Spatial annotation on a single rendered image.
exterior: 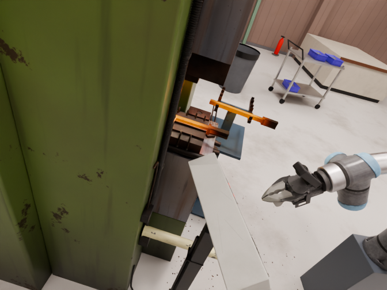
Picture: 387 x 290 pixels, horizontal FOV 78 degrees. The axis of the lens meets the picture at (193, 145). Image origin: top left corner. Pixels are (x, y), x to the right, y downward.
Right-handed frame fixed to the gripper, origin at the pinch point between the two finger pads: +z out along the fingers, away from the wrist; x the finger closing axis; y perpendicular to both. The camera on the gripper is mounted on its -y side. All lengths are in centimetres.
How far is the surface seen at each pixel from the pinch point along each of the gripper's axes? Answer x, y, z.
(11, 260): 24, 22, 113
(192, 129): 45.0, 0.9, 14.7
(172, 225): 32, 52, 43
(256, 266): -25.2, -21.3, 12.7
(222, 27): 33, -43, -3
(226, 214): -13.3, -21.4, 14.7
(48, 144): 25, -30, 60
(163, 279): 18, 87, 63
